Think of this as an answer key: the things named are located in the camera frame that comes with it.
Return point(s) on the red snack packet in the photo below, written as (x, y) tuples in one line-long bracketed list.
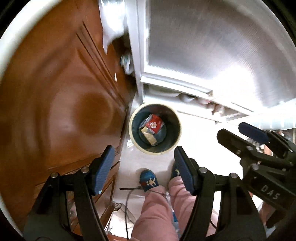
[(154, 123)]

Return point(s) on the left blue slipper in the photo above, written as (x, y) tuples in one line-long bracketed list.
[(148, 180)]

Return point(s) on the pink trouser right leg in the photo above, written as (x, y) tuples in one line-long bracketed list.
[(182, 202)]

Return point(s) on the pink trouser leg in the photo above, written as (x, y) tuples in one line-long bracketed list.
[(156, 219), (182, 202)]

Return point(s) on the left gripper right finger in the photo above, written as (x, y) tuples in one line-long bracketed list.
[(189, 171)]

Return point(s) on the pink trouser left leg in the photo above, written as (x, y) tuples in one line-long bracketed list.
[(156, 219)]

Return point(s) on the cream yellow cardboard box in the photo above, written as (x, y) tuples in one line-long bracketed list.
[(149, 136)]

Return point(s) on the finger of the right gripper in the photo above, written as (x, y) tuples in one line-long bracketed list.
[(234, 143), (254, 133)]

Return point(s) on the blue slipper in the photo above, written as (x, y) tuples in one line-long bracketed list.
[(174, 171), (148, 180)]

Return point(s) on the right blue slipper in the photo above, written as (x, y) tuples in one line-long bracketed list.
[(174, 171)]

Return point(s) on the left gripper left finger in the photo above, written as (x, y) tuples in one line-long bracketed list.
[(99, 169)]

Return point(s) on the cream rimmed dark trash bin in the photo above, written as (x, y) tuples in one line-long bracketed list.
[(167, 138)]

